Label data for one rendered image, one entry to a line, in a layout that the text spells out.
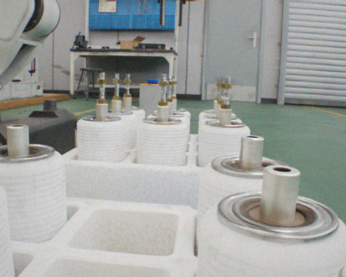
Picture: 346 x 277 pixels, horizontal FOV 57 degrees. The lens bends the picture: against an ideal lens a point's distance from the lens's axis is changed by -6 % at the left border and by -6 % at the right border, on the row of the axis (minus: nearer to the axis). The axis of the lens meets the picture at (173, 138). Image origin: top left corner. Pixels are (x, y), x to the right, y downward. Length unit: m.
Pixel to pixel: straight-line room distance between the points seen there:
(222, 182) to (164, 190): 0.30
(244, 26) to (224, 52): 0.55
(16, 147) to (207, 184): 0.19
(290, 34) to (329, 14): 0.75
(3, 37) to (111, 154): 0.55
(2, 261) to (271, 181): 0.20
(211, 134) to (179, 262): 0.34
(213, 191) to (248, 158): 0.05
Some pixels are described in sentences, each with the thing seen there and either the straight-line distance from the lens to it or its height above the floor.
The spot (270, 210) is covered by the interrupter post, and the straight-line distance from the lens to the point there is 0.21.
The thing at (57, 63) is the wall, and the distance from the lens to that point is 6.32.
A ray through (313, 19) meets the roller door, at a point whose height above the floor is 1.44.
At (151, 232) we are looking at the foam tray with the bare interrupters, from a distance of 0.41.
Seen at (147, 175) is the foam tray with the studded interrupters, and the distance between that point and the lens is 0.58.
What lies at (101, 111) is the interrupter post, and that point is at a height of 0.27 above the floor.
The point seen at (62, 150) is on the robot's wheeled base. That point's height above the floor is 0.08.
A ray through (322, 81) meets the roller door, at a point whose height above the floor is 0.43.
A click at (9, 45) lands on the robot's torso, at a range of 1.04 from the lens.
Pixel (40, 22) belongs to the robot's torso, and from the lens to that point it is 1.05.
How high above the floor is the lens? 0.33
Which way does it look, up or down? 10 degrees down
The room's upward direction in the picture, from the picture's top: 2 degrees clockwise
